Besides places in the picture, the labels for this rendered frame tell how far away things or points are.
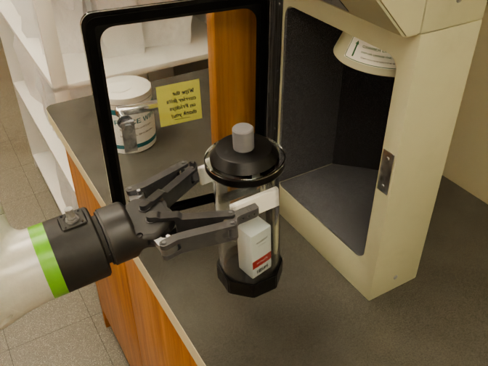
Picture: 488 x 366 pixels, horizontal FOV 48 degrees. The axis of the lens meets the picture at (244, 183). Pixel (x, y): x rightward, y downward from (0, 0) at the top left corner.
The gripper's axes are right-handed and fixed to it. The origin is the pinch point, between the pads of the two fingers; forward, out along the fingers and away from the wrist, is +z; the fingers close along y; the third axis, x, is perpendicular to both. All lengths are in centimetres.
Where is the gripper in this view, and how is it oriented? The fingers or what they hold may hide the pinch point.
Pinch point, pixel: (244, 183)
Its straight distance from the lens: 74.7
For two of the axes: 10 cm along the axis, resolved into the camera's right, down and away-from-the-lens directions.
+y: -4.8, -5.2, 7.1
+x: 0.7, 7.8, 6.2
